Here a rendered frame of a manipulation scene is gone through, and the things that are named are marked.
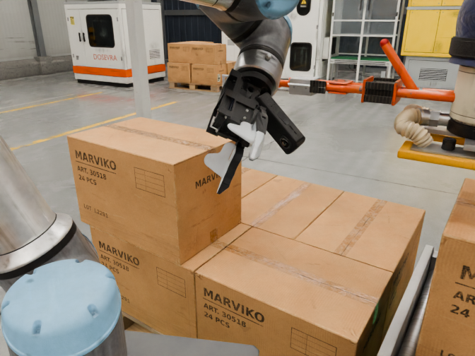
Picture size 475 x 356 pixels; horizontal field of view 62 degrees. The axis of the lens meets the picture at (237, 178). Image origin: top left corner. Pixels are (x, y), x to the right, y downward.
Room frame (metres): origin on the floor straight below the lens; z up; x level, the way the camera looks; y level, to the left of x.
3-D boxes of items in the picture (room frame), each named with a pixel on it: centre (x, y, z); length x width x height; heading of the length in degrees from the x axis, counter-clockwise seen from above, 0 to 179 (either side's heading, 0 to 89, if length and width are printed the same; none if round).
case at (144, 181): (1.55, 0.34, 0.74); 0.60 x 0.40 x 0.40; 55
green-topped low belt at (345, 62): (8.36, -2.55, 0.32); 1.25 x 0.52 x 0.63; 61
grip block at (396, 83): (1.03, -0.38, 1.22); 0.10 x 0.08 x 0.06; 149
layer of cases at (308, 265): (1.59, -0.12, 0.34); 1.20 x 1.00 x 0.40; 56
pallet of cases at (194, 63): (8.64, 0.71, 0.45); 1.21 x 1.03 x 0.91; 61
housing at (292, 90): (1.14, -0.19, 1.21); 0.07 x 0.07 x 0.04; 59
